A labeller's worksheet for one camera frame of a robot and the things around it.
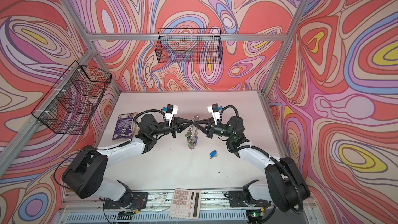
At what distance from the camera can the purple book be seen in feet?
3.11

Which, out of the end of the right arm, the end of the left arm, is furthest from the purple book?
the end of the right arm

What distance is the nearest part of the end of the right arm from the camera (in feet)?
2.18

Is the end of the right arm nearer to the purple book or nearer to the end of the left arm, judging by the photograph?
the end of the left arm

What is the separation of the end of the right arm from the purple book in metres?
0.46
